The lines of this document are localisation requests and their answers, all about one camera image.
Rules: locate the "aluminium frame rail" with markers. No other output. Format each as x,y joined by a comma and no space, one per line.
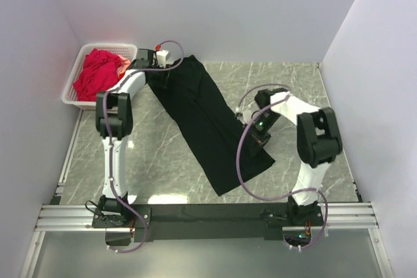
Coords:
161,169

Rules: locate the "white plastic laundry basket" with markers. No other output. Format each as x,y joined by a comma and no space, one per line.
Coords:
69,95

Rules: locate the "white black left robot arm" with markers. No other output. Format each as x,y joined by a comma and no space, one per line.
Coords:
114,123

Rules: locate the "black t shirt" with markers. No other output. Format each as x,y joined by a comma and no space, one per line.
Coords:
210,128

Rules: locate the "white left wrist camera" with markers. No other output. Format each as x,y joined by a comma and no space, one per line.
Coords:
161,56

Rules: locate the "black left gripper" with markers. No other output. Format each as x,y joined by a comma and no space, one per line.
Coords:
163,82

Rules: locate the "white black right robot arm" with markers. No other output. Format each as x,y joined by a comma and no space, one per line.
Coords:
318,142

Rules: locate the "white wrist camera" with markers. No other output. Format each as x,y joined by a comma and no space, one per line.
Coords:
243,115
161,56

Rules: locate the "black base crossbar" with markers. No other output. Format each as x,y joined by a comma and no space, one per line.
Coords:
208,221

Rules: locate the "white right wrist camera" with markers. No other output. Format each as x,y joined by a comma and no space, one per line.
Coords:
243,115

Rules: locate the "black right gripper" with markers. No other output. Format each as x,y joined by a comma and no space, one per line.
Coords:
257,138

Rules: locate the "red t shirt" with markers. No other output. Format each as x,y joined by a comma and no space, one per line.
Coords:
99,73

